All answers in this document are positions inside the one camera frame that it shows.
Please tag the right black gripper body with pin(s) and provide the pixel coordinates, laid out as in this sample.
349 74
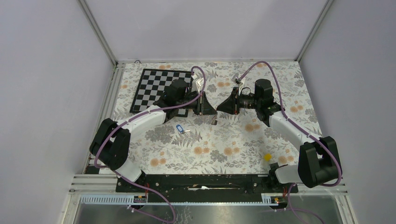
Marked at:
240 100

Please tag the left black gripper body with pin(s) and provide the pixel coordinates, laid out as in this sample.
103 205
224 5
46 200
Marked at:
198 107

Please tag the blue tag key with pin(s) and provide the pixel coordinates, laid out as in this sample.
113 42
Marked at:
181 130

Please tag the metal keyring with keys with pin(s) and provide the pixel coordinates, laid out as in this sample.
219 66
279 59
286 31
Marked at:
214 120

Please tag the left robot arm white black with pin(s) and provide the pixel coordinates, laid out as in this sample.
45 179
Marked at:
110 144

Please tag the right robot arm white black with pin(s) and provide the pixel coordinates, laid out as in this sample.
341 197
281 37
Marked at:
318 160

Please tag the floral patterned mat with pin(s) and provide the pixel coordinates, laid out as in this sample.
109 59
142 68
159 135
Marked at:
237 144

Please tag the black white chessboard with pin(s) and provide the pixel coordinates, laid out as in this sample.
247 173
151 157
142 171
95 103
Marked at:
152 84

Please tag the yellow small cube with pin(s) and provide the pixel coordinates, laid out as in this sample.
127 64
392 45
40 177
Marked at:
267 157

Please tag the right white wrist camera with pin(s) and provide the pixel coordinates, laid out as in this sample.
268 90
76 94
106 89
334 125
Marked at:
239 81

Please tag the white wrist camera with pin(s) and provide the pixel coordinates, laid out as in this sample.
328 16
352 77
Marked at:
239 81
197 83

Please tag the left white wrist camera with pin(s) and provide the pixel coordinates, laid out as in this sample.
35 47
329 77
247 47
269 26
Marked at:
197 83

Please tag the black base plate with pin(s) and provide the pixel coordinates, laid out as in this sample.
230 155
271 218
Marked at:
183 185

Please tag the white slotted cable duct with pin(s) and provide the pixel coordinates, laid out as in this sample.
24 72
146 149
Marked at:
151 199

